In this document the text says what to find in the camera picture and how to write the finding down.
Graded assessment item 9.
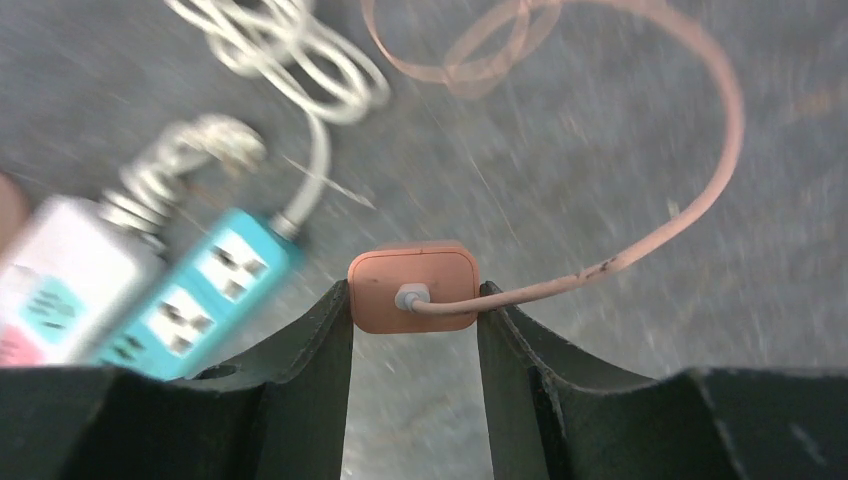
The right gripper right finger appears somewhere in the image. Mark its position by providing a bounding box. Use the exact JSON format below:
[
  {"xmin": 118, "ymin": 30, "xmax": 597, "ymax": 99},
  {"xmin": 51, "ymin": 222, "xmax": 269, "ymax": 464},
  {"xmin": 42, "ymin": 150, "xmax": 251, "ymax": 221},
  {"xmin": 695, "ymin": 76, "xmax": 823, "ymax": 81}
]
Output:
[{"xmin": 477, "ymin": 306, "xmax": 847, "ymax": 479}]

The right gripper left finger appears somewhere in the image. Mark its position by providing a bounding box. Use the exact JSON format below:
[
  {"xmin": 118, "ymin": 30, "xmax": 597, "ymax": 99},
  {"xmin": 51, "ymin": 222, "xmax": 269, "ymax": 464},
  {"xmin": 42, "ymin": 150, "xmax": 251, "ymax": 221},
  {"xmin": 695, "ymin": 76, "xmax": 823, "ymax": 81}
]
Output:
[{"xmin": 1, "ymin": 281, "xmax": 353, "ymax": 479}]

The salmon pink charger plug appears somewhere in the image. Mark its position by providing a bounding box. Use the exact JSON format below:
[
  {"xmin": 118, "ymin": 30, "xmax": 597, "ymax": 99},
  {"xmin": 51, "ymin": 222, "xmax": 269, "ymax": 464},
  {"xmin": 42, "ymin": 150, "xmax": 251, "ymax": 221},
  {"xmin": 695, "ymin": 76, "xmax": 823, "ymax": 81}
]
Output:
[{"xmin": 347, "ymin": 241, "xmax": 480, "ymax": 334}]

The thin pink charger cable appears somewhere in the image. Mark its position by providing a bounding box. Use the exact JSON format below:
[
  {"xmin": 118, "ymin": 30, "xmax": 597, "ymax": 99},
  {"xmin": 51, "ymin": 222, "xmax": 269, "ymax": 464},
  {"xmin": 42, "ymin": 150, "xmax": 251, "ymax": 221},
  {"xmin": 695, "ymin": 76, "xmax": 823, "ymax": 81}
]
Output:
[{"xmin": 360, "ymin": 0, "xmax": 747, "ymax": 317}]

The teal power strip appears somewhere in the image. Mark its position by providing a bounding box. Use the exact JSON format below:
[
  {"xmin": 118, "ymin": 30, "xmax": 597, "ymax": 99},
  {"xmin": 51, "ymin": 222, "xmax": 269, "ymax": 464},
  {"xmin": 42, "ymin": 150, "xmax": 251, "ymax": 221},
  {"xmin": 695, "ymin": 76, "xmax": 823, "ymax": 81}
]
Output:
[{"xmin": 89, "ymin": 209, "xmax": 301, "ymax": 380}]

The white multicolour power strip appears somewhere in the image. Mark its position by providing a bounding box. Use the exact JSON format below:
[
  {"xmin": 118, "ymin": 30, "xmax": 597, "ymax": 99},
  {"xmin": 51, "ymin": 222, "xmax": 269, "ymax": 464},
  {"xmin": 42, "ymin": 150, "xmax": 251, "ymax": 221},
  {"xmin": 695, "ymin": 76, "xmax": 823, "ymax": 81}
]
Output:
[{"xmin": 1, "ymin": 195, "xmax": 165, "ymax": 367}]

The white coiled cord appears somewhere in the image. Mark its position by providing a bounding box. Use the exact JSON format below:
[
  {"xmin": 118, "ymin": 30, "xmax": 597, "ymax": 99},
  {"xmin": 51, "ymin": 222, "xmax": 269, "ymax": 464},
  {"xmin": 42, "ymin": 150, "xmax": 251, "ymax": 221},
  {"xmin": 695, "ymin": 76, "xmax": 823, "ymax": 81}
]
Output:
[{"xmin": 99, "ymin": 0, "xmax": 392, "ymax": 243}]

